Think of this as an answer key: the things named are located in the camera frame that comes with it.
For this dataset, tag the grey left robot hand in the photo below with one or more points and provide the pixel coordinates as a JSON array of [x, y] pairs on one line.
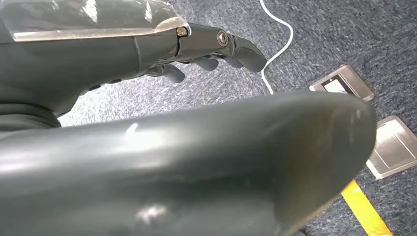
[[182, 163]]

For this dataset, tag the open metal floor socket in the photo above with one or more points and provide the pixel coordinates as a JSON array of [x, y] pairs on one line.
[[342, 83]]

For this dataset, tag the yellow floor tape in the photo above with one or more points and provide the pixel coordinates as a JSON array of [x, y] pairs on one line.
[[365, 210]]

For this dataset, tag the closed metal floor socket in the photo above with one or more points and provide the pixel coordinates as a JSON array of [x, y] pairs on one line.
[[392, 147]]

